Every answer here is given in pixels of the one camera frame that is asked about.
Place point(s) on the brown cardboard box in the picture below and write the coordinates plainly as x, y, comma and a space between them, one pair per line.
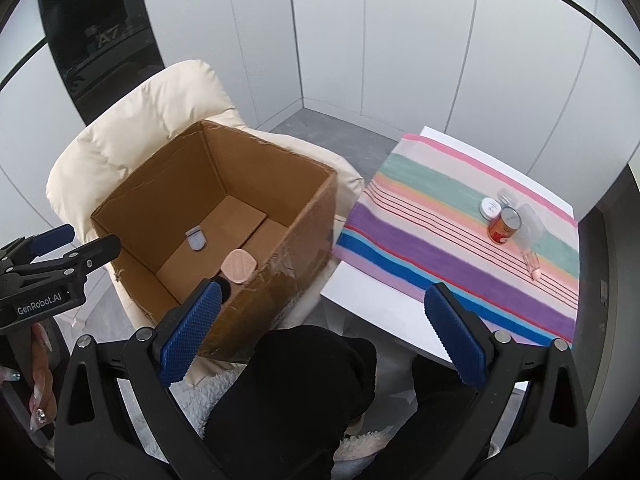
260, 175

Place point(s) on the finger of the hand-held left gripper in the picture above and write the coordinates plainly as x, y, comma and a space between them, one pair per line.
52, 237
97, 252

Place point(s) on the person's left hand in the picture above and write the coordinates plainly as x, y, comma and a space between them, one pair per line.
44, 385

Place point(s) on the frosted plastic bottle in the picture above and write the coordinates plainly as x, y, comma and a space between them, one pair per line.
529, 223

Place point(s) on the pale blue small case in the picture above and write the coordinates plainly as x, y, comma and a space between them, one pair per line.
196, 240

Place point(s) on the person's right leg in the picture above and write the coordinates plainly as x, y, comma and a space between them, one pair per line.
435, 410

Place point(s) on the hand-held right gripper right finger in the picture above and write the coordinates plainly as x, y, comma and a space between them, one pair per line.
455, 335

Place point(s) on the black round compact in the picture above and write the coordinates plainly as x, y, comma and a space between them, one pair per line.
224, 289

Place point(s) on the white table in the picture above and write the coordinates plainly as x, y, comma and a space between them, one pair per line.
370, 310

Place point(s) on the striped pastel cloth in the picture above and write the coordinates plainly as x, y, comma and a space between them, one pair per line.
425, 220

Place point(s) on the pink rounded compact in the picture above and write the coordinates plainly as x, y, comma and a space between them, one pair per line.
239, 266

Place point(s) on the black trousered legs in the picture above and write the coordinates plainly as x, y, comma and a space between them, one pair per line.
290, 400

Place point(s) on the white round jar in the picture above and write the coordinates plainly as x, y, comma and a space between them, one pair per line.
491, 206

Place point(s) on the black glass panel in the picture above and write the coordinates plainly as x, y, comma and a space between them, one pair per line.
100, 35

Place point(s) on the orange jar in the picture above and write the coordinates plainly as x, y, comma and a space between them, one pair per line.
504, 226

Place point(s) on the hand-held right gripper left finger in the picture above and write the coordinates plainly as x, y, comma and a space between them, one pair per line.
192, 332

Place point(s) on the cream puffy armchair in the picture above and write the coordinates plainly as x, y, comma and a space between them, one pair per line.
130, 125

